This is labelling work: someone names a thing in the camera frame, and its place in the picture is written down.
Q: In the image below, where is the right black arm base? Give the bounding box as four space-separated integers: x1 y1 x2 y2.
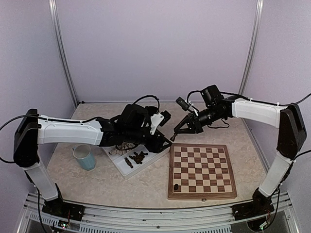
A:
231 186 279 220

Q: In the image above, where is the light blue cup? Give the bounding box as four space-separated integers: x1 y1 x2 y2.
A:
72 145 96 171

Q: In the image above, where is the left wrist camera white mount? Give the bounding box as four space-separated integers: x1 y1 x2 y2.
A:
150 111 172 135

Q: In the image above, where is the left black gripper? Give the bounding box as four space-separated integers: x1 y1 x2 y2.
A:
124 124 173 153

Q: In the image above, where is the white divided plastic tray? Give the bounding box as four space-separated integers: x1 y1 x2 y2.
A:
102 143 170 179

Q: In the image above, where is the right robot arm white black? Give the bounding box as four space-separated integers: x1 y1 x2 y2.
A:
171 91 307 216

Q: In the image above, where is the left aluminium frame post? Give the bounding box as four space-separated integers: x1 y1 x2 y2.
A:
49 0 79 108

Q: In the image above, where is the single dark chess piece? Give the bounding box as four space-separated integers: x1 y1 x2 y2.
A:
124 157 134 168

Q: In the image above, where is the right aluminium frame post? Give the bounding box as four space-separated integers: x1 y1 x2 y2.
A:
234 0 265 102

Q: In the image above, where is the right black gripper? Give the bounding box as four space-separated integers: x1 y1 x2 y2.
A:
174 105 224 133

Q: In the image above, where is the pile of white chess pieces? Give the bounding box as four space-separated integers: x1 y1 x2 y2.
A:
108 142 137 156

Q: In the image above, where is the pile of dark chess pieces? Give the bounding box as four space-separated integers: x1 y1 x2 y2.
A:
129 151 148 164

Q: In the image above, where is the aluminium frame post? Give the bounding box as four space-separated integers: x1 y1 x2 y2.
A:
234 0 265 102
49 0 79 108

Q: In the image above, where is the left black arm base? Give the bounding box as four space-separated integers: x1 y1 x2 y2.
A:
42 184 85 221

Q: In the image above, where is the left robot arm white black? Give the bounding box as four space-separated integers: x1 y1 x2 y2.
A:
13 104 171 216

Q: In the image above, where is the wooden chess board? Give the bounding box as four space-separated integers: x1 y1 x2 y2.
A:
168 143 237 200

